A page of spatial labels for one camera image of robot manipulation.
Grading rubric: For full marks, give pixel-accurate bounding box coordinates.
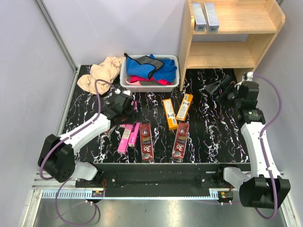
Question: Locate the yellow toothpaste box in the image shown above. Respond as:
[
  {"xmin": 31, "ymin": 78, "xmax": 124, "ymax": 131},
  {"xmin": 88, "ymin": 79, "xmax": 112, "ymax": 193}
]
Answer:
[
  {"xmin": 176, "ymin": 93, "xmax": 193, "ymax": 122},
  {"xmin": 162, "ymin": 99, "xmax": 178, "ymax": 131}
]

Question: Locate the blue cloth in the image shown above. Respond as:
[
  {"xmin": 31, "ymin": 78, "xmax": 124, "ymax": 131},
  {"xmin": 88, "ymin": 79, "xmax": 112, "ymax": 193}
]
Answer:
[{"xmin": 125, "ymin": 53, "xmax": 177, "ymax": 83}]

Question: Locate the yellow toothpaste box right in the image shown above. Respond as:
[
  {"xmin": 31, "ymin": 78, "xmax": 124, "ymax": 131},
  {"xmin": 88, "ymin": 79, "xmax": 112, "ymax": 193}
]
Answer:
[{"xmin": 176, "ymin": 93, "xmax": 193, "ymax": 122}]

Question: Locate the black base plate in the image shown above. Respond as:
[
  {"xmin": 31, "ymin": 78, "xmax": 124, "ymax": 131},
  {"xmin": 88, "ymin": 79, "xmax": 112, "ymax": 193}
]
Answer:
[{"xmin": 75, "ymin": 163, "xmax": 250, "ymax": 199}]

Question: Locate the pink toothpaste box small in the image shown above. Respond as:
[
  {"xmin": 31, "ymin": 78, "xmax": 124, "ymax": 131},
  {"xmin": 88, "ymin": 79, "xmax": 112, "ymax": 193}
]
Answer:
[{"xmin": 117, "ymin": 124, "xmax": 133, "ymax": 155}]

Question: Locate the pink cloth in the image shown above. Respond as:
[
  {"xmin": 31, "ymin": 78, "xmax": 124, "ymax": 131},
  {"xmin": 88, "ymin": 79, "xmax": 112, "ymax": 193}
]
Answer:
[{"xmin": 125, "ymin": 78, "xmax": 141, "ymax": 86}]

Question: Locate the silver toothpaste box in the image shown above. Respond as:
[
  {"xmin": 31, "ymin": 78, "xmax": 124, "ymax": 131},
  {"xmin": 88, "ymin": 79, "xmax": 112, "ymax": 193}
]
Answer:
[
  {"xmin": 192, "ymin": 2, "xmax": 206, "ymax": 32},
  {"xmin": 204, "ymin": 2, "xmax": 220, "ymax": 33}
]

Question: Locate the red 3d toothpaste box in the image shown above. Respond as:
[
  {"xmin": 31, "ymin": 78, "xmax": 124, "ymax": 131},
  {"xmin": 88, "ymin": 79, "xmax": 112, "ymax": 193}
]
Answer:
[
  {"xmin": 172, "ymin": 122, "xmax": 189, "ymax": 163},
  {"xmin": 140, "ymin": 123, "xmax": 154, "ymax": 163}
]

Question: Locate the pink toothpaste box middle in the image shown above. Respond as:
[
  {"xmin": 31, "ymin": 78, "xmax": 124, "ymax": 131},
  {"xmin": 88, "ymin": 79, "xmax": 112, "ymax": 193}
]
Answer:
[{"xmin": 128, "ymin": 122, "xmax": 141, "ymax": 147}]

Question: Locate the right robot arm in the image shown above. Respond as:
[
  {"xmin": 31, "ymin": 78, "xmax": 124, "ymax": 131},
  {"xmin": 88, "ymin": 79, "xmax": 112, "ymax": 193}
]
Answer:
[{"xmin": 205, "ymin": 72, "xmax": 291, "ymax": 211}]

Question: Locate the aluminium rail frame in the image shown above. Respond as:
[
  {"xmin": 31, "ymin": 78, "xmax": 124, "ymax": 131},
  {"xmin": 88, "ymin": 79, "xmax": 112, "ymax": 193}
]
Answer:
[{"xmin": 22, "ymin": 171, "xmax": 302, "ymax": 227}]

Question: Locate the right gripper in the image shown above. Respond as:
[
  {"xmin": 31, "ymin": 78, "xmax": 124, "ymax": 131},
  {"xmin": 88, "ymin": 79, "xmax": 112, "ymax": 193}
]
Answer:
[{"xmin": 204, "ymin": 76, "xmax": 242, "ymax": 111}]

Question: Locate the wooden shelf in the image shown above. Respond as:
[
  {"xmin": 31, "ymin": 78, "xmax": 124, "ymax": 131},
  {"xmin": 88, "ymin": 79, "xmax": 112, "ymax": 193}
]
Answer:
[{"xmin": 178, "ymin": 0, "xmax": 285, "ymax": 89}]

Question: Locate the yellow toothpaste box left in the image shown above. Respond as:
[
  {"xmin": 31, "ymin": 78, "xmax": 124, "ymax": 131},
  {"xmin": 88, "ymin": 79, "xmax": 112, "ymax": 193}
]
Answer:
[{"xmin": 162, "ymin": 99, "xmax": 178, "ymax": 131}]

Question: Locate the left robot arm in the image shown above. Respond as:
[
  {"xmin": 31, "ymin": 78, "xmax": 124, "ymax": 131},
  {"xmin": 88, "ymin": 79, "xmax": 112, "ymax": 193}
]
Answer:
[{"xmin": 38, "ymin": 90, "xmax": 135, "ymax": 187}]

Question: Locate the magenta cloth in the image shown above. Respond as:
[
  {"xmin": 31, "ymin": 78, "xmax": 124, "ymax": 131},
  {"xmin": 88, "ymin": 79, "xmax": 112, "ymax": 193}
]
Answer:
[{"xmin": 129, "ymin": 75, "xmax": 172, "ymax": 86}]

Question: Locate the beige cloth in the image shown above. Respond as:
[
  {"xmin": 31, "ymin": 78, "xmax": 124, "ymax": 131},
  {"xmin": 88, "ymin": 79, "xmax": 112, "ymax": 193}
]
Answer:
[{"xmin": 77, "ymin": 56, "xmax": 123, "ymax": 95}]

